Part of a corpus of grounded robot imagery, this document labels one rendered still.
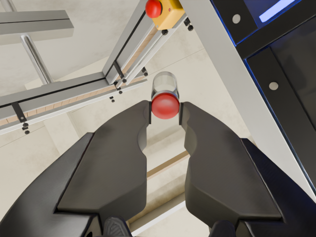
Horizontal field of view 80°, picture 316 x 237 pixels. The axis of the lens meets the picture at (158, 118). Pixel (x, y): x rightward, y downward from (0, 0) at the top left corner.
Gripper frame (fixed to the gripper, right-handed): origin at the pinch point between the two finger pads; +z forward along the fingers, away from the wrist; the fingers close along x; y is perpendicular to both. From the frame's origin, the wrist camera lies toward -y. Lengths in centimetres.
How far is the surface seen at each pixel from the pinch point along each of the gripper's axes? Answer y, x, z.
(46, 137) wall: 165, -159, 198
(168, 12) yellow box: -3.0, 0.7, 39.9
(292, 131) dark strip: 14.4, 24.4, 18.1
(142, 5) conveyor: -3, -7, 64
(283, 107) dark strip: 10.5, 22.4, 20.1
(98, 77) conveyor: 32, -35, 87
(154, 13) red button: -2.7, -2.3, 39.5
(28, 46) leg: 16, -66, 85
